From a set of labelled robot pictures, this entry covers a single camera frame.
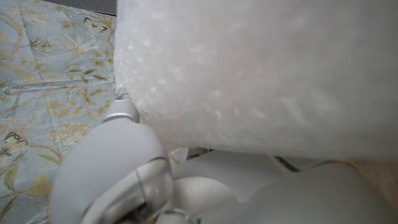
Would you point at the clear bubble wrap roll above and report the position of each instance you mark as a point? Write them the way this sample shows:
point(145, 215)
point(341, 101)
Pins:
point(258, 74)

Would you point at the floral print backdrop cloth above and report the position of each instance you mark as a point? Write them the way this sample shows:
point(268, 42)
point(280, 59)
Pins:
point(53, 93)

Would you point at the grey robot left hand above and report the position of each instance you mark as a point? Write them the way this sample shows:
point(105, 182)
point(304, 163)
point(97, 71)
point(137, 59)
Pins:
point(233, 189)

